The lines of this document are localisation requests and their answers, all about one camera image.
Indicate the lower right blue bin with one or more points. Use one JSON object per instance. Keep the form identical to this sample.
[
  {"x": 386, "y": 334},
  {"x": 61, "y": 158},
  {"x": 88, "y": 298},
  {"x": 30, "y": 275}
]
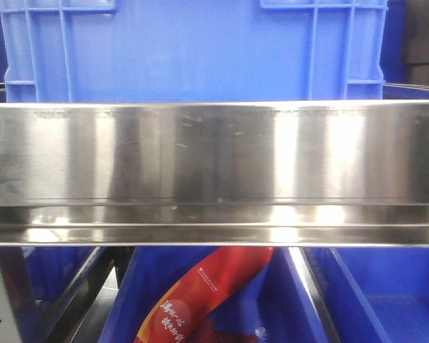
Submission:
[{"x": 374, "y": 294}]

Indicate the red snack bag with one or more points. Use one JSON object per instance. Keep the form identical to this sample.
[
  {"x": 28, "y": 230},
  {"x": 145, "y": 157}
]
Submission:
[{"x": 200, "y": 291}]

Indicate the light blue crate upper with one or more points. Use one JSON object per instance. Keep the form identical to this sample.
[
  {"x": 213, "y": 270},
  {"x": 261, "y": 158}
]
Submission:
[{"x": 134, "y": 51}]

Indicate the stainless steel shelf rail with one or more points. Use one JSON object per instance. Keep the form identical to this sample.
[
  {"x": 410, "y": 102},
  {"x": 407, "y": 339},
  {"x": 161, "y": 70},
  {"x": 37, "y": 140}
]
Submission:
[{"x": 288, "y": 173}]

